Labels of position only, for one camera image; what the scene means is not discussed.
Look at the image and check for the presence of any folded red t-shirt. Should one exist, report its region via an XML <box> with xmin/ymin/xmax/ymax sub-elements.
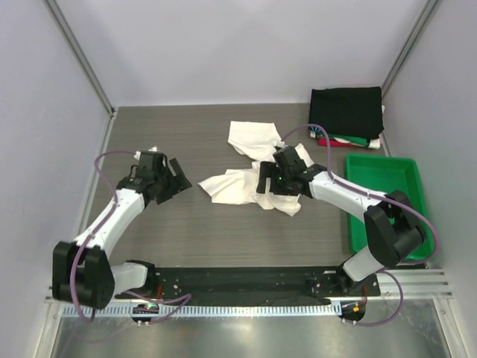
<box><xmin>318</xmin><ymin>138</ymin><xmax>347</xmax><ymax>147</ymax></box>

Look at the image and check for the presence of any left aluminium frame post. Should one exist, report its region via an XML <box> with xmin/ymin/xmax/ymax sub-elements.
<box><xmin>43</xmin><ymin>0</ymin><xmax>116</xmax><ymax>117</ymax></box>

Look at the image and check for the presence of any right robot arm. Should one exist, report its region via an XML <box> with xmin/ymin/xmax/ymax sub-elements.
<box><xmin>256</xmin><ymin>145</ymin><xmax>426</xmax><ymax>295</ymax></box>

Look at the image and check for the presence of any aluminium frame post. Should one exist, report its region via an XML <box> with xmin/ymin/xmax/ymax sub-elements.
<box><xmin>43</xmin><ymin>0</ymin><xmax>116</xmax><ymax>117</ymax></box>
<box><xmin>382</xmin><ymin>0</ymin><xmax>442</xmax><ymax>99</ymax></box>

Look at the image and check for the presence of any slotted cable duct rail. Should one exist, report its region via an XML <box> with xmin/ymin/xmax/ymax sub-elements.
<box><xmin>61</xmin><ymin>304</ymin><xmax>342</xmax><ymax>318</ymax></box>

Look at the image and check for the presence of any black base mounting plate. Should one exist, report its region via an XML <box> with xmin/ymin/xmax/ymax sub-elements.
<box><xmin>134</xmin><ymin>266</ymin><xmax>381</xmax><ymax>307</ymax></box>

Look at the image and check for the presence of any aluminium extrusion crossbar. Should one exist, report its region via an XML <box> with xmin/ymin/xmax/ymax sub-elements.
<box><xmin>44</xmin><ymin>268</ymin><xmax>455</xmax><ymax>304</ymax></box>

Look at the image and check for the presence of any white t-shirt red print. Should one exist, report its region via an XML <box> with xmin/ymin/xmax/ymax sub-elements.
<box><xmin>198</xmin><ymin>121</ymin><xmax>301</xmax><ymax>216</ymax></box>

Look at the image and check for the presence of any right aluminium frame post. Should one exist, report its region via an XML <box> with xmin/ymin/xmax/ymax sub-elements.
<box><xmin>382</xmin><ymin>0</ymin><xmax>442</xmax><ymax>99</ymax></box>

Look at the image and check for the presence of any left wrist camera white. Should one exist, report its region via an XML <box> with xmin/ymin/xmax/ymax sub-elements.
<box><xmin>134</xmin><ymin>146</ymin><xmax>159</xmax><ymax>160</ymax></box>

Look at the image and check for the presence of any folded green t-shirt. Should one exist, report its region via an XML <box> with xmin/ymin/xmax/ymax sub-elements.
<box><xmin>334</xmin><ymin>136</ymin><xmax>370</xmax><ymax>147</ymax></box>

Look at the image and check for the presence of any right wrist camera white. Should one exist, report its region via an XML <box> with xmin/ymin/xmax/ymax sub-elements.
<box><xmin>274</xmin><ymin>140</ymin><xmax>288</xmax><ymax>151</ymax></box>

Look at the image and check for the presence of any green plastic tray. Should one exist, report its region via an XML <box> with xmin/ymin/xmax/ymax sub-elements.
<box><xmin>345</xmin><ymin>152</ymin><xmax>437</xmax><ymax>263</ymax></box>

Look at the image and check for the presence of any folded white t-shirt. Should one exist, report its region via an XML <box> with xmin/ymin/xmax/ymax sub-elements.
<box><xmin>367</xmin><ymin>137</ymin><xmax>382</xmax><ymax>150</ymax></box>

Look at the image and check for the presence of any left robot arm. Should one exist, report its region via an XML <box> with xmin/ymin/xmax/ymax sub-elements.
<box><xmin>51</xmin><ymin>149</ymin><xmax>192</xmax><ymax>310</ymax></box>

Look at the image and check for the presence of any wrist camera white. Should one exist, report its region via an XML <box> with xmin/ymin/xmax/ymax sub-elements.
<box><xmin>134</xmin><ymin>146</ymin><xmax>159</xmax><ymax>160</ymax></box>
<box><xmin>274</xmin><ymin>140</ymin><xmax>288</xmax><ymax>151</ymax></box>

